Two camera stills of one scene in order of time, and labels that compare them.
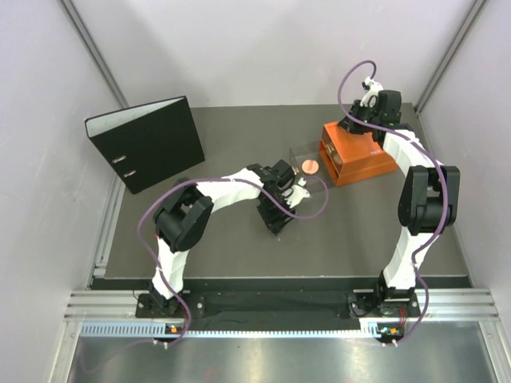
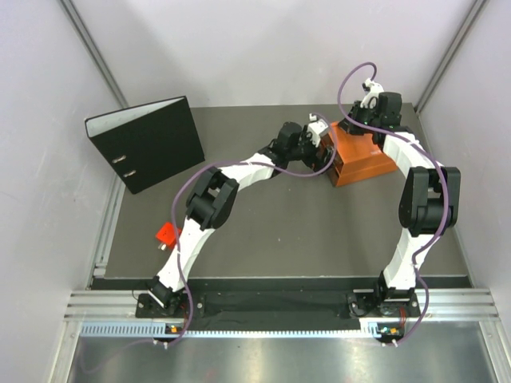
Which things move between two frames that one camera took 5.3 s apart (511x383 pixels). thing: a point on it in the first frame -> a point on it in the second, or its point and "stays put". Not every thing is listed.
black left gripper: (275, 221) -> (314, 162)
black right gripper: (356, 111) stays put
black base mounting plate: (277, 307) stays put
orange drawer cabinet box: (349, 157) stays put
